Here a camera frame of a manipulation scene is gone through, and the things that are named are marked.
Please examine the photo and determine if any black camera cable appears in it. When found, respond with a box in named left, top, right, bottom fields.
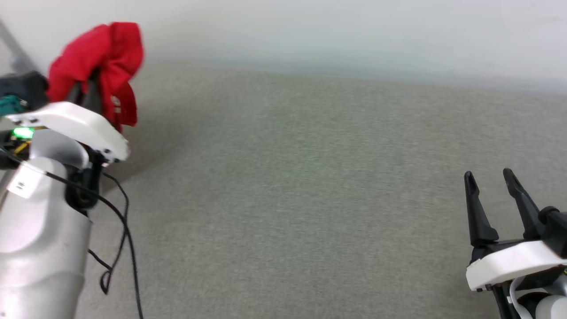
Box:
left=0, top=150, right=144, bottom=319

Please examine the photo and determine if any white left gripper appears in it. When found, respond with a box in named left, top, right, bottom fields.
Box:
left=0, top=69, right=130, bottom=164

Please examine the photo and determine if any teal cable connector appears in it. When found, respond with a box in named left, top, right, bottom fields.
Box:
left=0, top=95, right=23, bottom=117

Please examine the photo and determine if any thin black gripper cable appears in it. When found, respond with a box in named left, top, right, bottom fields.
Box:
left=88, top=172, right=131, bottom=295

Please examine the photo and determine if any grey fabric sofa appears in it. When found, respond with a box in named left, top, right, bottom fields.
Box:
left=73, top=60, right=567, bottom=319

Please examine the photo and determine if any red and white garment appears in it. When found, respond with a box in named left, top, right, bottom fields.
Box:
left=47, top=21, right=145, bottom=133

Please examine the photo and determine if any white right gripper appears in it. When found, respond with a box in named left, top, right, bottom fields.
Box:
left=464, top=168, right=567, bottom=292

